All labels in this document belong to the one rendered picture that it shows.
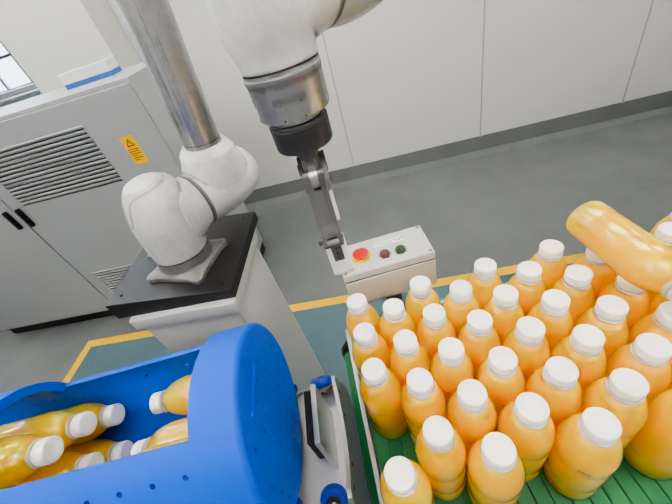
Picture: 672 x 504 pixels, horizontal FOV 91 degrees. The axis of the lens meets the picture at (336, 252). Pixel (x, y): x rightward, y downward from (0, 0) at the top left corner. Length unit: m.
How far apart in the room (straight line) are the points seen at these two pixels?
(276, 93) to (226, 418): 0.38
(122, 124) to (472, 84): 2.49
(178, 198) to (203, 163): 0.11
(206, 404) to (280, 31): 0.42
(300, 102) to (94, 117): 1.71
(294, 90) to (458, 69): 2.76
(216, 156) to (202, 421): 0.68
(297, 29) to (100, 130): 1.74
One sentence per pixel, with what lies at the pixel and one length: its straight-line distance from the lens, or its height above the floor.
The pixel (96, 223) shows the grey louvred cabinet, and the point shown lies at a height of 0.81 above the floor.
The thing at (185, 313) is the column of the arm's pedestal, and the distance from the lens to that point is 1.01.
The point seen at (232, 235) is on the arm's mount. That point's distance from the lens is 1.11.
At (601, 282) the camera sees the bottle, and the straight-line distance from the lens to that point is 0.77.
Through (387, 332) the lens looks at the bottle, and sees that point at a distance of 0.65.
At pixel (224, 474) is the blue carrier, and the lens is 0.49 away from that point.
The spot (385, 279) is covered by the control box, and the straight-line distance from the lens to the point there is 0.73.
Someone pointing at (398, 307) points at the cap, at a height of 1.11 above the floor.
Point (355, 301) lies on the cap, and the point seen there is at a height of 1.11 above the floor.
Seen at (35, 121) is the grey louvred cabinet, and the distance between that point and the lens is 2.22.
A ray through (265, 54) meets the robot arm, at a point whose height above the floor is 1.54.
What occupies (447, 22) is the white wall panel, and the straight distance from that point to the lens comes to 3.02.
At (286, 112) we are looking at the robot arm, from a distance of 0.40.
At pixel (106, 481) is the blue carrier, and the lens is 0.56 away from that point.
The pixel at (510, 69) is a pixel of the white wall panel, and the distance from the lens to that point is 3.27.
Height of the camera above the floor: 1.59
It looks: 40 degrees down
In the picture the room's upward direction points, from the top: 19 degrees counter-clockwise
